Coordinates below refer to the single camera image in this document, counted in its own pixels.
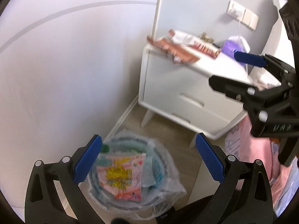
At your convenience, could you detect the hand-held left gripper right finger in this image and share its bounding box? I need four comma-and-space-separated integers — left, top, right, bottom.
194, 133, 275, 224

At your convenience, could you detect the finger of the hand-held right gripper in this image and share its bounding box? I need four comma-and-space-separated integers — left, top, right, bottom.
209, 75, 293, 103
234, 51, 296, 75

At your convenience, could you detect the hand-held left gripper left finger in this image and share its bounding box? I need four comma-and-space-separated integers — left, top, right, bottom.
24, 134, 103, 224

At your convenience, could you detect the pink yellow snack packet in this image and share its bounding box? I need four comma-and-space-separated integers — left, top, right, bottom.
96, 153, 147, 201

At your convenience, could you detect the trash bin with plastic liner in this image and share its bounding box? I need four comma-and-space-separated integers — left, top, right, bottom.
79, 128, 187, 220

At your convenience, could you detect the round black trash bin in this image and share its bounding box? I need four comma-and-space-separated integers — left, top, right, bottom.
87, 131, 174, 211

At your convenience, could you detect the purple tissue pack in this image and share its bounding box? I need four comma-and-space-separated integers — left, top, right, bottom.
221, 35, 251, 66

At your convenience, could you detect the white bed headboard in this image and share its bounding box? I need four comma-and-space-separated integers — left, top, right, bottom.
257, 0, 289, 88

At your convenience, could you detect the pink blanket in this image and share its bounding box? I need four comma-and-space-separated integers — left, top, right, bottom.
238, 114, 284, 213

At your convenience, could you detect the red striped snack packet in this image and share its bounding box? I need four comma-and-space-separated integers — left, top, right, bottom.
193, 40, 221, 59

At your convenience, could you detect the white nightstand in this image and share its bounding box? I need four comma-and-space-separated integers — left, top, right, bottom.
138, 43, 255, 148

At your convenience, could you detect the dark cloth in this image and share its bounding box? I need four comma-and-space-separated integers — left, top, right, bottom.
110, 195, 213, 224

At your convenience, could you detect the white paper piece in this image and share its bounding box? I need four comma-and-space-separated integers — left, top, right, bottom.
167, 29, 201, 46

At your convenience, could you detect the brown snack packet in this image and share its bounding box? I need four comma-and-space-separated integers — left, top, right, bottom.
147, 35, 202, 65

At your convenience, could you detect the white wardrobe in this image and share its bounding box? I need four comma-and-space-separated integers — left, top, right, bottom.
0, 0, 164, 215

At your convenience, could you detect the white charger cable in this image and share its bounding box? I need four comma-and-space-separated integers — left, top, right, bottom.
236, 16, 249, 76

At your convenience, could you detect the white wall switch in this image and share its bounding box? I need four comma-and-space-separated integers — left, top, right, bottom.
249, 13, 259, 31
243, 8, 252, 25

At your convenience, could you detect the white wall socket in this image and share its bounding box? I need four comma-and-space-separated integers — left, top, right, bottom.
228, 0, 246, 20

